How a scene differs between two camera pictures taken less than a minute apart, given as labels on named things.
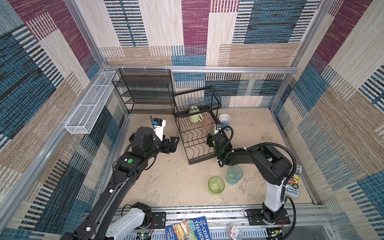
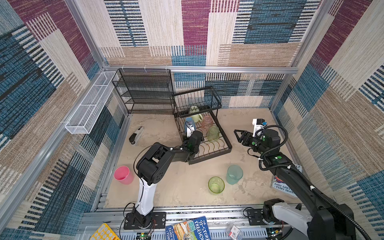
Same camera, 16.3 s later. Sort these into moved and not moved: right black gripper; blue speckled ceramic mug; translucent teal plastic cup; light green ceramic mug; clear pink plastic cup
Moved: blue speckled ceramic mug; right black gripper
Not moved: translucent teal plastic cup; light green ceramic mug; clear pink plastic cup
